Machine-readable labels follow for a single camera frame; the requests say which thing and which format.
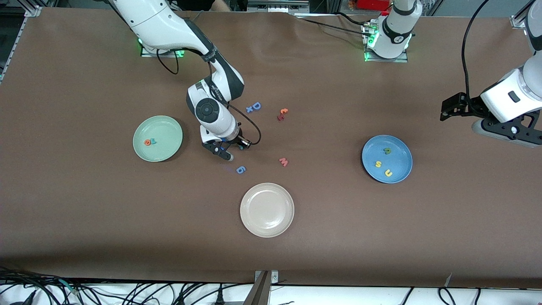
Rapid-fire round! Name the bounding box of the blue plate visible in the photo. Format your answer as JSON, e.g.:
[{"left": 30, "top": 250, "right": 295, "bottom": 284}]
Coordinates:
[{"left": 362, "top": 135, "right": 413, "bottom": 184}]

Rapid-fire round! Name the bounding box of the beige plate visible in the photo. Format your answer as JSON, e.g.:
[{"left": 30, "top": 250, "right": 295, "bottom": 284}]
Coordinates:
[{"left": 240, "top": 183, "right": 295, "bottom": 238}]

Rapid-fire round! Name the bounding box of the green plate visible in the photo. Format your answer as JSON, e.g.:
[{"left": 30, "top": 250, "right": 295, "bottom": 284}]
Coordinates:
[{"left": 133, "top": 115, "right": 183, "bottom": 163}]

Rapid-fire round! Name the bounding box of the red box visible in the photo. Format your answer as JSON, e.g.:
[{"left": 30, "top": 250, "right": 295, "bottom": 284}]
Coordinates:
[{"left": 358, "top": 0, "right": 392, "bottom": 11}]

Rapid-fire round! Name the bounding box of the grey metal box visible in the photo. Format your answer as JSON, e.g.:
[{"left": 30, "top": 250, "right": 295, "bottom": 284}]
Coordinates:
[{"left": 247, "top": 0, "right": 310, "bottom": 13}]

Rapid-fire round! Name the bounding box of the brown table cover mat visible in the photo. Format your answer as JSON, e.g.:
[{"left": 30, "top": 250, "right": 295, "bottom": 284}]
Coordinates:
[{"left": 0, "top": 8, "right": 542, "bottom": 288}]

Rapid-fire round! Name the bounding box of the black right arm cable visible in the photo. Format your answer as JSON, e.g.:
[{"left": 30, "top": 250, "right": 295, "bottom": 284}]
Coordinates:
[{"left": 156, "top": 47, "right": 262, "bottom": 147}]

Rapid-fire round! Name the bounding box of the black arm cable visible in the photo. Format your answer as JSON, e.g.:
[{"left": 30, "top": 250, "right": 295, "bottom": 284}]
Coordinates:
[
  {"left": 461, "top": 0, "right": 492, "bottom": 100},
  {"left": 156, "top": 47, "right": 262, "bottom": 147}
]

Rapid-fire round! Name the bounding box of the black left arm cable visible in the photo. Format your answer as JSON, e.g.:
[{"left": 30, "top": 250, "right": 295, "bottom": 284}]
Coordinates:
[{"left": 461, "top": 0, "right": 492, "bottom": 100}]

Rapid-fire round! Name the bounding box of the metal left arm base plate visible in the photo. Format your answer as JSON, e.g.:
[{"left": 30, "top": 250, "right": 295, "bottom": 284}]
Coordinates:
[{"left": 363, "top": 21, "right": 409, "bottom": 63}]

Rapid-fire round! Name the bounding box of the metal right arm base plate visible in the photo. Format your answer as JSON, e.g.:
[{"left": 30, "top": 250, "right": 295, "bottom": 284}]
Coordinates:
[{"left": 140, "top": 42, "right": 188, "bottom": 58}]

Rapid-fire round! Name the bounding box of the black cable across table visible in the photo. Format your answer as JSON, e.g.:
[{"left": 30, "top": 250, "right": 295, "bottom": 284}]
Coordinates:
[{"left": 296, "top": 12, "right": 370, "bottom": 37}]

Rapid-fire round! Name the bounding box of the metal table edge bracket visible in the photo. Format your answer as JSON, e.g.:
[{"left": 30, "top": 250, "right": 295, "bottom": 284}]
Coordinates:
[{"left": 254, "top": 270, "right": 279, "bottom": 305}]

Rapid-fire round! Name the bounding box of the black looped cable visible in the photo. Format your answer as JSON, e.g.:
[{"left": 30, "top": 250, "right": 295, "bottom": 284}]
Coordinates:
[{"left": 438, "top": 287, "right": 457, "bottom": 305}]

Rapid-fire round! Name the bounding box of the teal tipped cable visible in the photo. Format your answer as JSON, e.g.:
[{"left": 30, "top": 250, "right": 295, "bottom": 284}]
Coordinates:
[{"left": 58, "top": 279, "right": 81, "bottom": 296}]

